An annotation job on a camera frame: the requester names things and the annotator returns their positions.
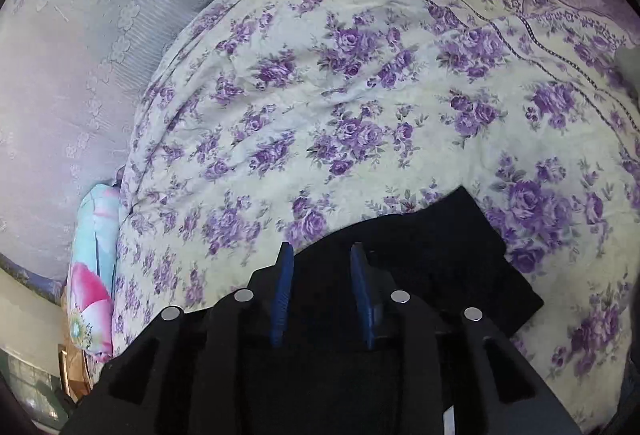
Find black pants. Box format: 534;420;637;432
287;185;546;366

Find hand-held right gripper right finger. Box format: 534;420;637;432
350;242;583;435

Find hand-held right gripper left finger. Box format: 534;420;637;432
62;242;296;435

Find blue patterned cloth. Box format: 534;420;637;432
0;252;68;306

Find white lace cover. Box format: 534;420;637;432
0;0;251;301

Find wooden bed frame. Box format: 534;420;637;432
57;342;93;403

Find colourful flower print pillow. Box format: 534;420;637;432
66;184;121;362

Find purple floral blanket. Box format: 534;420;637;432
110;0;640;435

